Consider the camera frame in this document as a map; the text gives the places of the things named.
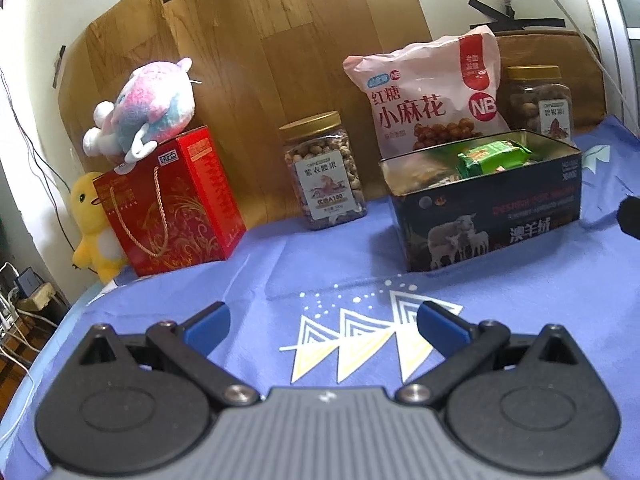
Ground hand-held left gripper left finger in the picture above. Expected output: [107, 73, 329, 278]
[75, 302, 260, 409]

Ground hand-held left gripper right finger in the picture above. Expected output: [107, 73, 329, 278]
[395, 299, 589, 407]

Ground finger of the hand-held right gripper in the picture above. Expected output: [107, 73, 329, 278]
[616, 196, 640, 239]

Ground dark tin box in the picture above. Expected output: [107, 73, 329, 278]
[378, 128, 584, 274]

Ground green snack packet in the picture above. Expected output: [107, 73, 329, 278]
[457, 140, 532, 180]

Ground blue printed cloth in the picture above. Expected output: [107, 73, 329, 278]
[14, 114, 640, 480]

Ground red gift box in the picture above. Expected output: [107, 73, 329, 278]
[92, 126, 247, 279]

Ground nut jar with purple label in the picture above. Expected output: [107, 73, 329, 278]
[504, 64, 574, 144]

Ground yellow duck plush toy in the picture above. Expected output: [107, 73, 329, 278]
[69, 171, 129, 284]

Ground black charger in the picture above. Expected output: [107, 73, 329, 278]
[14, 267, 39, 297]

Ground brown padded board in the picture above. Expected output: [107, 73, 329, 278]
[492, 29, 609, 134]

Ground nut jar with white label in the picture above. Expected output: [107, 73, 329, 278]
[278, 112, 369, 232]

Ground pink plush toy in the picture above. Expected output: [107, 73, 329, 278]
[82, 57, 196, 167]

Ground pink snack bag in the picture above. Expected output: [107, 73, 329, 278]
[342, 25, 512, 159]

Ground wooden board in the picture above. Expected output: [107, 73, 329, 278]
[56, 0, 495, 227]

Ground long white cable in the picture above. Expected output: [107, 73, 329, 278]
[520, 0, 640, 132]

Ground white window frame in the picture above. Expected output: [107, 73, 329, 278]
[587, 0, 640, 131]

